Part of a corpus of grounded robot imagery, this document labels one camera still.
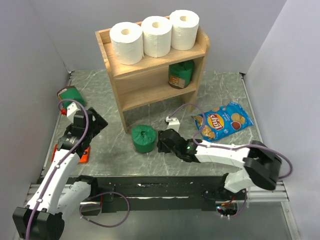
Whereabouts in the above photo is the green roll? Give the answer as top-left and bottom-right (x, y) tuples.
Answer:
(168, 59), (195, 89)
(57, 85), (86, 106)
(131, 124), (157, 154)

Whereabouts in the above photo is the white paper towel roll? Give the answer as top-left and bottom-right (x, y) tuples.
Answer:
(140, 16), (172, 58)

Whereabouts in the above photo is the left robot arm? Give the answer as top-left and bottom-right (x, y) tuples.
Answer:
(12, 107), (108, 240)

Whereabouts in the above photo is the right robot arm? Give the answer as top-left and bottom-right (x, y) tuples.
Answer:
(157, 128), (282, 200)

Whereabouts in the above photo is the wooden two-tier shelf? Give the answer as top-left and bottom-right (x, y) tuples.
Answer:
(95, 27), (211, 132)

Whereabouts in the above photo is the orange flat package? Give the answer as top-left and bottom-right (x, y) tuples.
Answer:
(51, 144), (91, 164)

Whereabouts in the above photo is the blue Lay's chips bag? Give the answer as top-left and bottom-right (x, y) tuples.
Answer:
(192, 101), (254, 142)

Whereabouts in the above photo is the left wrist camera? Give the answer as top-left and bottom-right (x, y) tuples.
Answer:
(60, 102), (82, 124)

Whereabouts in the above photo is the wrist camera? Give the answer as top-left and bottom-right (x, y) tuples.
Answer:
(165, 116), (180, 133)
(60, 102), (82, 124)

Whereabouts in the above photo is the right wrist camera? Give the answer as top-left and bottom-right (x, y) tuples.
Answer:
(165, 116), (180, 133)

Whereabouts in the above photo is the purple cable loop, base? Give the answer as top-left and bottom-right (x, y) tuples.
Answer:
(79, 191), (131, 228)

